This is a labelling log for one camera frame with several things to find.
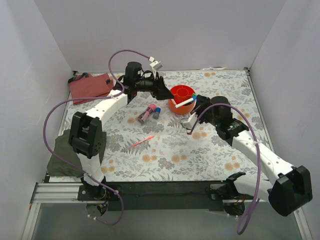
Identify blue capped white marker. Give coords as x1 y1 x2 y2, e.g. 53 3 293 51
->
174 97 196 109

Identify aluminium frame rail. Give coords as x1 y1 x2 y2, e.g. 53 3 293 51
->
22 181 312 240

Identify pink capped pen tube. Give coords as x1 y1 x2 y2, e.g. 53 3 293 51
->
137 103 157 124

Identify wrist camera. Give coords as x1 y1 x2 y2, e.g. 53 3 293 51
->
149 60 163 76
180 113 197 130

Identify floral table mat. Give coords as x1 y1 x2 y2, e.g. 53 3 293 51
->
48 69 281 183

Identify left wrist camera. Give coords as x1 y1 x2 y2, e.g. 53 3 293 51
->
149 60 163 76

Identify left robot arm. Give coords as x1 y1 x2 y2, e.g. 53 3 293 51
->
68 60 174 200

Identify orange pen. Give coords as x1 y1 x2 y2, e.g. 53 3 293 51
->
131 135 155 147

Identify dark green cloth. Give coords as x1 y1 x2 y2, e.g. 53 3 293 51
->
46 128 108 178

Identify orange round organizer container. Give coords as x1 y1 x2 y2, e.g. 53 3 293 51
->
168 85 196 115

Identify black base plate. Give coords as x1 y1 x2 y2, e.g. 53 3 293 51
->
77 180 257 212

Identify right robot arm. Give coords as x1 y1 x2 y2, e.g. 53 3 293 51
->
192 95 313 217

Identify red folded cloth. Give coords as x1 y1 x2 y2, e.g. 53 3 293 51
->
68 72 114 105

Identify blue grey glue stick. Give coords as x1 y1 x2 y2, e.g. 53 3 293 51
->
153 107 161 120

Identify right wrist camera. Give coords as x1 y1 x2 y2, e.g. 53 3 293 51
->
180 113 197 130

